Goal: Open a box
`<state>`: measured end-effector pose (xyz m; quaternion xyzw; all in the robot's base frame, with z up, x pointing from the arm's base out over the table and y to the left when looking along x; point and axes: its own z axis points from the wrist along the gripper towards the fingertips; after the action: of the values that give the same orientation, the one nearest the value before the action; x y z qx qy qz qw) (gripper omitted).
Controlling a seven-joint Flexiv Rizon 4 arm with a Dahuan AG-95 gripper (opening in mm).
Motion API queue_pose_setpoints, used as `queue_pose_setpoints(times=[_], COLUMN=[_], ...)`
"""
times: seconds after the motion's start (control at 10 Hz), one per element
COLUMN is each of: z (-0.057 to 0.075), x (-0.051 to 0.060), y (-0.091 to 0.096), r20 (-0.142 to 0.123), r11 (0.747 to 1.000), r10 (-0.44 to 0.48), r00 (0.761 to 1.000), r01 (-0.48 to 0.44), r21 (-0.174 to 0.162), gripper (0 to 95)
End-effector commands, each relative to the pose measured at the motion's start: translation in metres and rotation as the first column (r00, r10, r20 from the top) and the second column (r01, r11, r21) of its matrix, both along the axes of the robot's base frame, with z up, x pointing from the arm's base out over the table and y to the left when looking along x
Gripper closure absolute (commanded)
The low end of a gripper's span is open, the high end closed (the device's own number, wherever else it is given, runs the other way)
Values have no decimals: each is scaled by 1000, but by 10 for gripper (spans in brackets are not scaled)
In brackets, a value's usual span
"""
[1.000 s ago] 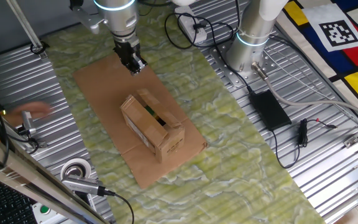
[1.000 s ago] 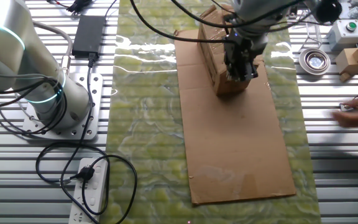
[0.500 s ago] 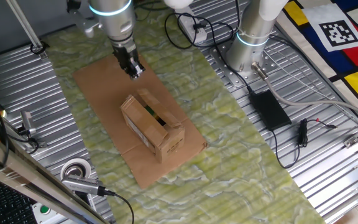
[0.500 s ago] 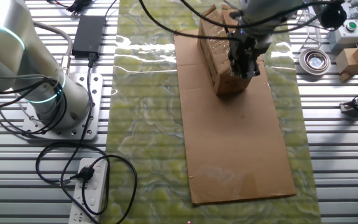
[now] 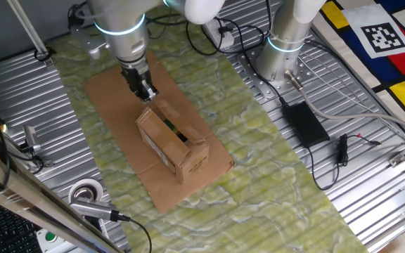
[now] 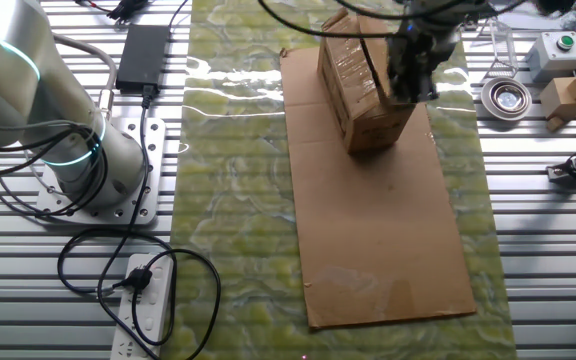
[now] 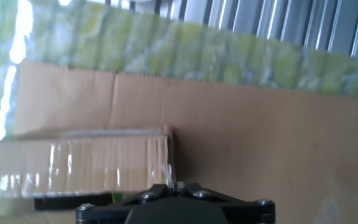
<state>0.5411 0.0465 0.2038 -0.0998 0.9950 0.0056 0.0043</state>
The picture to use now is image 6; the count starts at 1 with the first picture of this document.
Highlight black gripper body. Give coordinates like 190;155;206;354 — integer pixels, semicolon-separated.
386;24;462;81

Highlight black power cord with plug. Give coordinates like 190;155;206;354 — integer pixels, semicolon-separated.
56;84;222;360

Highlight white power strip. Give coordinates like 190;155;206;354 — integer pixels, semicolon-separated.
109;252;175;360

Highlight black cables around arm base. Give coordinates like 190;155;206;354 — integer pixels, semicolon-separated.
0;117;112;219

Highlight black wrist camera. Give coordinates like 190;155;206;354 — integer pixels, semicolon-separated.
400;13;437;41

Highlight clear acrylic stand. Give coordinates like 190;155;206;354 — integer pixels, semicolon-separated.
470;17;519;81

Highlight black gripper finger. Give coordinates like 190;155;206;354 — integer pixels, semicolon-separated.
411;74;439;105
388;74;412;101

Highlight grey box green button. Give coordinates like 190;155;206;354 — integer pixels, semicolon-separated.
525;30;576;84

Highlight pale grey sheet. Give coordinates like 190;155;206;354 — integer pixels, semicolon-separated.
510;10;569;31

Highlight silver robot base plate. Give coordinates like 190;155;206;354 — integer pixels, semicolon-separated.
35;117;167;226

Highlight white rimmed metal dish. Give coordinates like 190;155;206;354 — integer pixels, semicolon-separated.
480;76;533;122

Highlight flat brown cardboard sheet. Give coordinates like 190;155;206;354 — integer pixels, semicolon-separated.
278;45;478;331

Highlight brown cardboard box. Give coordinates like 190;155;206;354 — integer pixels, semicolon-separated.
316;7;418;155

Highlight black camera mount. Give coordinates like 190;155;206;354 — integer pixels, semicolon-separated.
546;162;576;190

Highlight tan wooden block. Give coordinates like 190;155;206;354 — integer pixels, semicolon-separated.
538;74;576;121

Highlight black bundled cable red tip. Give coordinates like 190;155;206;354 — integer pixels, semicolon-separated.
73;0;192;30

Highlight black power adapter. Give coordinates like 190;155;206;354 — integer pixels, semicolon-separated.
115;23;172;95

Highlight green marble pattern mat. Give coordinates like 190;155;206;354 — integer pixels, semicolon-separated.
160;0;518;360

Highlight grey robot cable metal connector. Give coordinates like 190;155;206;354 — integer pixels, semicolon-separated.
50;32;119;121

